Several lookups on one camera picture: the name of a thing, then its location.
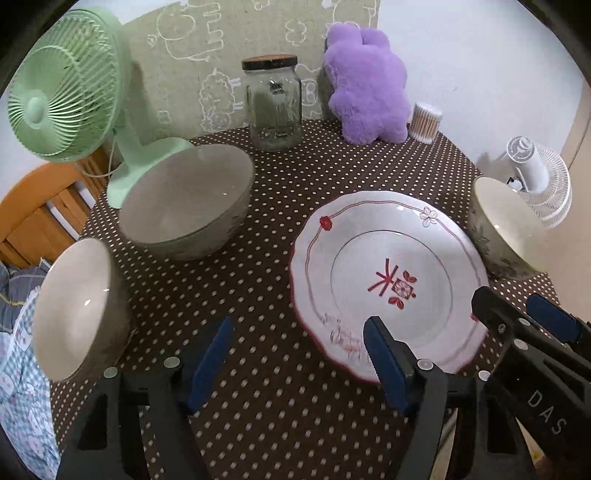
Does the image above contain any white plate red pattern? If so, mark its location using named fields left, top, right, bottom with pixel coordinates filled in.
left=290, top=191, right=488, bottom=383

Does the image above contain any large grey bowl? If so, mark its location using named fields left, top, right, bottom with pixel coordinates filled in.
left=118, top=144, right=256, bottom=261

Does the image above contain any cream floral bowl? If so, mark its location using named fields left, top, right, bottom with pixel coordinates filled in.
left=468, top=176, right=547, bottom=281

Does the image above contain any blue checkered bedding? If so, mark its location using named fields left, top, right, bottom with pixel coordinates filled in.
left=1, top=264, right=60, bottom=479

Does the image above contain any small grey white bowl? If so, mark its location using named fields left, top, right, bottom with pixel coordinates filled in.
left=32, top=238, right=133, bottom=382

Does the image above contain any white floor fan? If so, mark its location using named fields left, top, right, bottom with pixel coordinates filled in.
left=506, top=136, right=573, bottom=229

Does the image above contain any brown polka dot tablecloth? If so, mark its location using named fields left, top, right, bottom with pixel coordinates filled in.
left=48, top=117, right=562, bottom=480

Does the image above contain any cotton swab container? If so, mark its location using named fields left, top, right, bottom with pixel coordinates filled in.
left=409, top=102, right=443, bottom=144

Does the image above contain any orange wooden chair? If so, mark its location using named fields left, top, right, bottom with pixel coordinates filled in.
left=0, top=147, right=108, bottom=268

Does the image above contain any purple plush toy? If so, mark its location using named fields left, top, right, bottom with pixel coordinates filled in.
left=324, top=23, right=412, bottom=145

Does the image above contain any glass jar black lid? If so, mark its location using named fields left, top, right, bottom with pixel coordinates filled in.
left=242, top=54, right=303, bottom=152

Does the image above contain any green desk fan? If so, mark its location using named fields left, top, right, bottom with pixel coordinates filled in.
left=7, top=7, right=192, bottom=208

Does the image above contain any green fan power cable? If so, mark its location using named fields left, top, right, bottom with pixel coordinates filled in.
left=80, top=135, right=122, bottom=180

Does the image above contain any green cartoon wall cloth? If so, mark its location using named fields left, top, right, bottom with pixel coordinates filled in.
left=124, top=1, right=380, bottom=143

